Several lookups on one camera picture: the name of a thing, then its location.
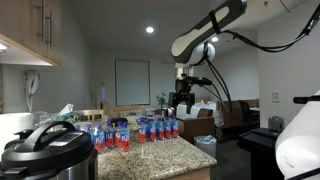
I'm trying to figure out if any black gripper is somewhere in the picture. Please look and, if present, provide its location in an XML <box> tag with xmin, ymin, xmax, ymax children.
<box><xmin>168</xmin><ymin>76</ymin><xmax>212</xmax><ymax>116</ymax></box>

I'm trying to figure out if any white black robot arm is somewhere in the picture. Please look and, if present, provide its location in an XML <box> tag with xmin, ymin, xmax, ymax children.
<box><xmin>168</xmin><ymin>0</ymin><xmax>247</xmax><ymax>114</ymax></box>

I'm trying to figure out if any stainless steel rice cooker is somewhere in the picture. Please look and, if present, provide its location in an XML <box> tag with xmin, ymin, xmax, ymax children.
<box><xmin>0</xmin><ymin>151</ymin><xmax>98</xmax><ymax>180</ymax></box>

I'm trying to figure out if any green potted plant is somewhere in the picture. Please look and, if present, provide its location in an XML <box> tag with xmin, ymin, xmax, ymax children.
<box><xmin>156</xmin><ymin>93</ymin><xmax>168</xmax><ymax>108</ymax></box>

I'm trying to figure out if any water bottle blue cap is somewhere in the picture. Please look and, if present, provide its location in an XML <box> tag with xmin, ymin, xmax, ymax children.
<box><xmin>121</xmin><ymin>124</ymin><xmax>130</xmax><ymax>151</ymax></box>
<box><xmin>171</xmin><ymin>116</ymin><xmax>179</xmax><ymax>138</ymax></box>
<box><xmin>139</xmin><ymin>119</ymin><xmax>147</xmax><ymax>143</ymax></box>
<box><xmin>164</xmin><ymin>117</ymin><xmax>172</xmax><ymax>139</ymax></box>
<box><xmin>156</xmin><ymin>117</ymin><xmax>165</xmax><ymax>140</ymax></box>
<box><xmin>148</xmin><ymin>118</ymin><xmax>157</xmax><ymax>142</ymax></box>
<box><xmin>95</xmin><ymin>125</ymin><xmax>105</xmax><ymax>153</ymax></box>
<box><xmin>105</xmin><ymin>122</ymin><xmax>114</xmax><ymax>149</ymax></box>

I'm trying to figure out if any grey trash bin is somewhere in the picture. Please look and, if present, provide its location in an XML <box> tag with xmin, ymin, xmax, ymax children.
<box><xmin>194</xmin><ymin>135</ymin><xmax>217</xmax><ymax>157</ymax></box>

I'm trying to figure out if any white projection screen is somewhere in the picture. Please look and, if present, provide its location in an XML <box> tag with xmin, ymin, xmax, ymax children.
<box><xmin>116</xmin><ymin>59</ymin><xmax>150</xmax><ymax>105</ymax></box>

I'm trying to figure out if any black office chair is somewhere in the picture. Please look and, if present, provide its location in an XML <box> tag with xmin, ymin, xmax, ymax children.
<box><xmin>239</xmin><ymin>100</ymin><xmax>260</xmax><ymax>130</ymax></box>

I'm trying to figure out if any black side table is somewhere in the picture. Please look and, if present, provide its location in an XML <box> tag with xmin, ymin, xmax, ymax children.
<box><xmin>238</xmin><ymin>128</ymin><xmax>284</xmax><ymax>180</ymax></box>

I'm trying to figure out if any wooden chair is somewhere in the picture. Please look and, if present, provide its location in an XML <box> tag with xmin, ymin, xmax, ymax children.
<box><xmin>76</xmin><ymin>109</ymin><xmax>105</xmax><ymax>122</ymax></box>

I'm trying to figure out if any white appliance foreground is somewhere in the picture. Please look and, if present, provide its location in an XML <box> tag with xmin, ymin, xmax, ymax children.
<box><xmin>275</xmin><ymin>91</ymin><xmax>320</xmax><ymax>180</ymax></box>

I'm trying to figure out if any white wall light switch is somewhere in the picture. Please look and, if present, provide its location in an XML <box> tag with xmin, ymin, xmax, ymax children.
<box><xmin>272</xmin><ymin>91</ymin><xmax>280</xmax><ymax>103</ymax></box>

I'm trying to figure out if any white wall telephone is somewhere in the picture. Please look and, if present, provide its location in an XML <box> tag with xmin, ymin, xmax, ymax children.
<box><xmin>24</xmin><ymin>69</ymin><xmax>40</xmax><ymax>112</ymax></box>

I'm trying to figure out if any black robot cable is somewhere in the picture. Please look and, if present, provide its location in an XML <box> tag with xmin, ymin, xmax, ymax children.
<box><xmin>198</xmin><ymin>2</ymin><xmax>320</xmax><ymax>104</ymax></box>

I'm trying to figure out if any wooden wall cabinet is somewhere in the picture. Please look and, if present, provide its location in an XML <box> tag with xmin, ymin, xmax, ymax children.
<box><xmin>0</xmin><ymin>0</ymin><xmax>62</xmax><ymax>67</ymax></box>

